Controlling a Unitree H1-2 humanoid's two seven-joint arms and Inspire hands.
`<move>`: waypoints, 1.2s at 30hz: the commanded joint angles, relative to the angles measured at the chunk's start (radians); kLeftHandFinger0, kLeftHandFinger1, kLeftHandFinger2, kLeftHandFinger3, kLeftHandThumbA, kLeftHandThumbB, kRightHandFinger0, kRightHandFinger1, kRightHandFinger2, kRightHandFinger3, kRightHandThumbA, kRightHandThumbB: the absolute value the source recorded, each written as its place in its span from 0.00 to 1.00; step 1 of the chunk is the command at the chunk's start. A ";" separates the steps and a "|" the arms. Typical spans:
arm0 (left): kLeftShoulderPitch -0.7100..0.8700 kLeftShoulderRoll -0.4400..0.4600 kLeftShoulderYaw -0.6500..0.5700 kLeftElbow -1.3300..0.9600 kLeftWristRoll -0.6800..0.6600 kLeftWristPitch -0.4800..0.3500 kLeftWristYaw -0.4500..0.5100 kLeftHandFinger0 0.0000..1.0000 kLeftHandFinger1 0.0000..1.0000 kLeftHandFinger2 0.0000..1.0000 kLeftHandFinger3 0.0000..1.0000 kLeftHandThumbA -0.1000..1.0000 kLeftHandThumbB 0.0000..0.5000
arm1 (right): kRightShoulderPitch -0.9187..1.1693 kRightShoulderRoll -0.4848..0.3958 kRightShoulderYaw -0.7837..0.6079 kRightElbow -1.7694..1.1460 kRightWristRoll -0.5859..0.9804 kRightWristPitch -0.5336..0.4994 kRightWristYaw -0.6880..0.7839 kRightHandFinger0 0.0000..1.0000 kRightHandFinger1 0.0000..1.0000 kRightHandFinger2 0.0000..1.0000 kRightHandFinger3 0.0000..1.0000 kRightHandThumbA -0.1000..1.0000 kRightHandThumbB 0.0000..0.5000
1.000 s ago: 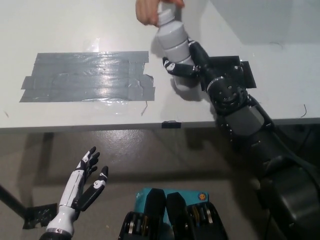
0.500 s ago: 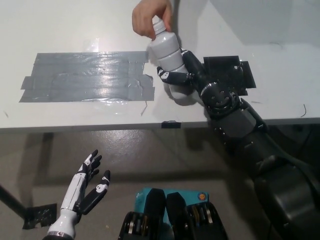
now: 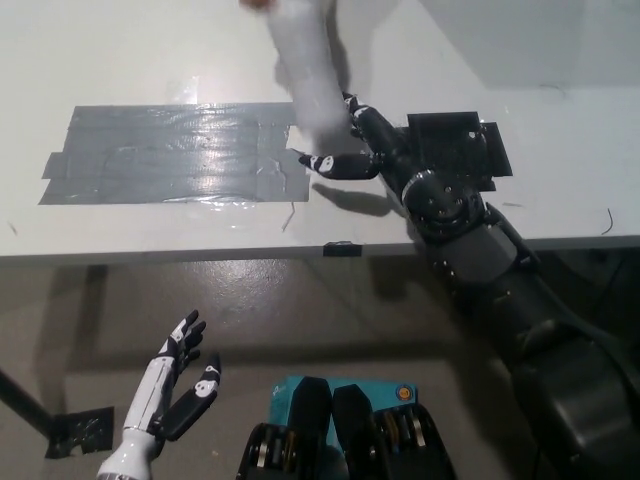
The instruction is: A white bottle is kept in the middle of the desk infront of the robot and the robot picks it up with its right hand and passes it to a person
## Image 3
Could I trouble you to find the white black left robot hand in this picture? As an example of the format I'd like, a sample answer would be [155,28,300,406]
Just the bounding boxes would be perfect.
[122,309,223,444]

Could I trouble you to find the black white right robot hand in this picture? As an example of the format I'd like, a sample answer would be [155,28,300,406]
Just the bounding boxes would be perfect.
[298,91,489,201]

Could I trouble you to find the white ribbed plastic bottle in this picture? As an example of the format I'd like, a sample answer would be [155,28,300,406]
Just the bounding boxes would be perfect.
[263,0,352,151]

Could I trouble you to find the black metal pole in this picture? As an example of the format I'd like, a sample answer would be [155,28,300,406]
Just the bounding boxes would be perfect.
[0,368,55,439]

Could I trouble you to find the grey duct tape patch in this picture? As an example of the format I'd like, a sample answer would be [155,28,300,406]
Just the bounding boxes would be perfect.
[38,103,312,208]

